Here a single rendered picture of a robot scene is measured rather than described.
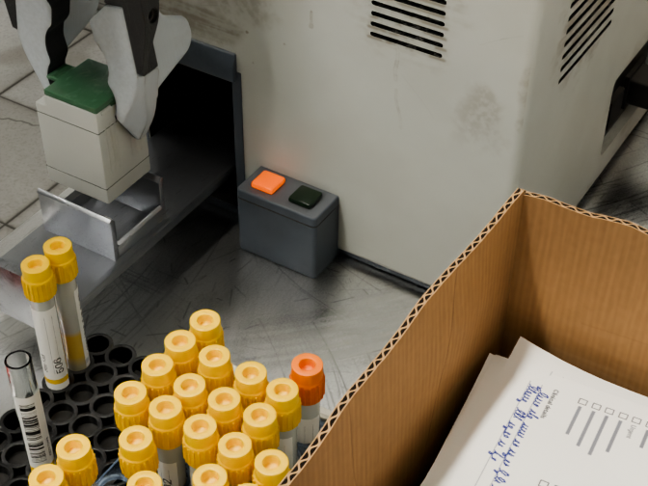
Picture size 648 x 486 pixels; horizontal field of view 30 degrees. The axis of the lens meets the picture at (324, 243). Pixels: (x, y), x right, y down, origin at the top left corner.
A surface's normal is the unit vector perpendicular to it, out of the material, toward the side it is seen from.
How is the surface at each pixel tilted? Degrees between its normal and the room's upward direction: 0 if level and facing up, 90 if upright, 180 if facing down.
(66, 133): 90
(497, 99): 90
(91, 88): 1
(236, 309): 0
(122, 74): 90
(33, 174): 0
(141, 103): 108
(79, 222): 90
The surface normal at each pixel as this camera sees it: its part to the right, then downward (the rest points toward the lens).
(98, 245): -0.53, 0.55
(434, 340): 0.83, 0.31
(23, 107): 0.01, -0.76
